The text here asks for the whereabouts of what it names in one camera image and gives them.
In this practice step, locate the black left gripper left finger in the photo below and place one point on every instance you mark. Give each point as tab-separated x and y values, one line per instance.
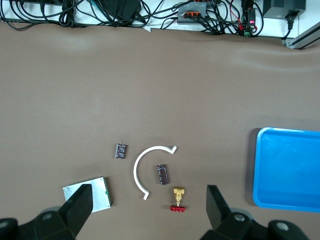
72	215

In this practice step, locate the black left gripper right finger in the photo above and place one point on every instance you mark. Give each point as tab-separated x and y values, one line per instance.
220	217

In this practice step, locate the long dark electrolytic capacitor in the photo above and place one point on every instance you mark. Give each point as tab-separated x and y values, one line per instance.
163	174

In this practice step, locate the short dark electrolytic capacitor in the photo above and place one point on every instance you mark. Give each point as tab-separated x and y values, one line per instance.
121	151

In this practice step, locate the blue plastic tray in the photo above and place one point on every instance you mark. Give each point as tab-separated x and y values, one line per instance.
287	170

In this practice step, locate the silver metal module box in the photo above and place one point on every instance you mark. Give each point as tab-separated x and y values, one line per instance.
100	192

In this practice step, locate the brown table mat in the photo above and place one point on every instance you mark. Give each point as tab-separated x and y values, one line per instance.
160	87

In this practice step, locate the green terminal connector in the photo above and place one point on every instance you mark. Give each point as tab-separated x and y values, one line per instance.
247	33

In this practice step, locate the small board with red light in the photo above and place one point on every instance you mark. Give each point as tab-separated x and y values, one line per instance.
251	22

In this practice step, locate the black power brick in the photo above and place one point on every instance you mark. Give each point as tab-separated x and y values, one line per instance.
122	6

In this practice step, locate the black power supply box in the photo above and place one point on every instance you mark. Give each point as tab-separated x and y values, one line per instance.
282	7

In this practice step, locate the white curved plastic bracket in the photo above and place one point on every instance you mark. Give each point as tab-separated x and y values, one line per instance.
135	172

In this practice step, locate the aluminium profile bracket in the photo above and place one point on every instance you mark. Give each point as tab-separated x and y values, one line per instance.
305	37

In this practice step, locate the grey network switch box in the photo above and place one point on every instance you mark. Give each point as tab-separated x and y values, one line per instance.
192	8

